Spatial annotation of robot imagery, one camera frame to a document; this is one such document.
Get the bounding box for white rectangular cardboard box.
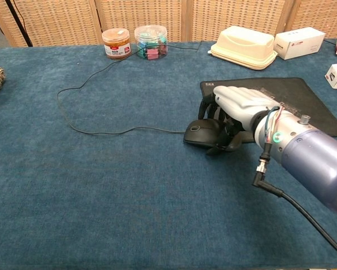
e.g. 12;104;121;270
273;26;326;61

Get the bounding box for woven wicker folding screen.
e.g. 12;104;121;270
0;0;337;48

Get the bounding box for coloured wrist wires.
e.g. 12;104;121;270
263;106;285;143

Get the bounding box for cream plastic lunch box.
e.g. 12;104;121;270
208;25;278;71

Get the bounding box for black arm connector cable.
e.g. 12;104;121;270
251;140;337;263

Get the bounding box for orange-filled plastic jar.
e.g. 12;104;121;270
101;28;132;61

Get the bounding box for clear jar of binder clips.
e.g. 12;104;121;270
133;25;169;61

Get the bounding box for black wired computer mouse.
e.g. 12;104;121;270
182;118;223;150

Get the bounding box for blue table cloth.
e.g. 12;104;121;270
0;38;337;270

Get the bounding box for black tripod stand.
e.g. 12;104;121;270
4;0;34;48

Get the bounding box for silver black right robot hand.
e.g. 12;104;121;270
197;85;282;156

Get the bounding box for thin black mouse cable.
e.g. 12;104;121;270
56;40;204;135

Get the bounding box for black printed mouse pad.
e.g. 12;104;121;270
199;76;337;139

